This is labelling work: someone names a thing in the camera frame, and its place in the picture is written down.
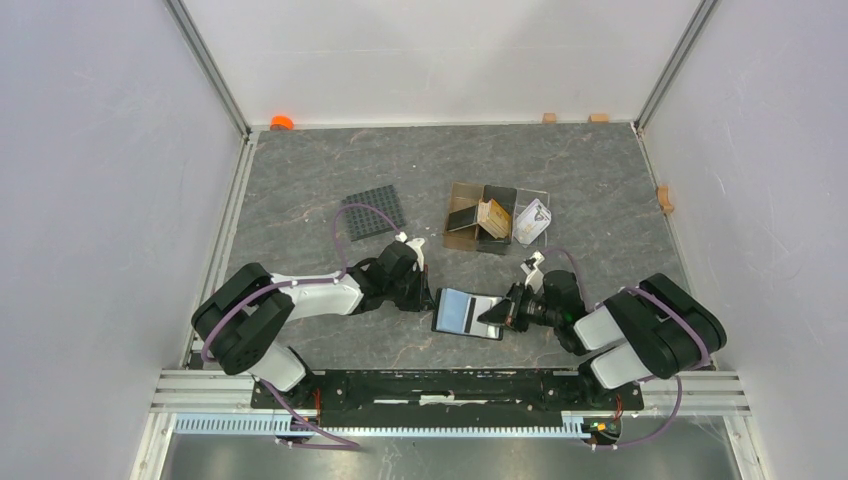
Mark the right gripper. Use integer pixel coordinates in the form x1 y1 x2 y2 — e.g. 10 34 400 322
478 282 560 334

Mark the black card holder wallet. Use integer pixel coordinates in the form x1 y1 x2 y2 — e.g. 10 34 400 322
431 288 503 341

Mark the amber and black organizer box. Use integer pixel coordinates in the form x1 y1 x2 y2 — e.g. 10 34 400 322
443 182 518 255

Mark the black credit card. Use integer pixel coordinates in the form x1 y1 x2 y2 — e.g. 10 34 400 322
445 204 479 232

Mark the orange card stack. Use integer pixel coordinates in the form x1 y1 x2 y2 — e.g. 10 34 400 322
477 199 511 239

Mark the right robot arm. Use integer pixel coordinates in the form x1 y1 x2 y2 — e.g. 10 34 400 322
479 270 727 408

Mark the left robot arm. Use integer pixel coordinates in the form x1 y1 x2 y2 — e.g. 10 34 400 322
191 234 432 408

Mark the dark grey stud baseplate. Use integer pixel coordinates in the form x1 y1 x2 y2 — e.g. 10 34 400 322
341 185 406 241

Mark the curved wooden piece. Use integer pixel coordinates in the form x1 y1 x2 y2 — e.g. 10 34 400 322
656 185 675 215

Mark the orange round cap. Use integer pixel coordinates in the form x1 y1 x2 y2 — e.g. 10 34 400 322
269 115 294 131

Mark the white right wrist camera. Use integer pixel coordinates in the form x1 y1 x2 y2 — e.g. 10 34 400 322
521 251 545 293

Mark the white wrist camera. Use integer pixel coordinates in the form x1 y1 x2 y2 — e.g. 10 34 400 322
521 251 545 293
395 231 426 271

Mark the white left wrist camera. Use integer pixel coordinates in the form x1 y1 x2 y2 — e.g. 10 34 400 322
395 231 426 271

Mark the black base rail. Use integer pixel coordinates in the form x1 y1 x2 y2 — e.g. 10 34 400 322
283 368 644 428

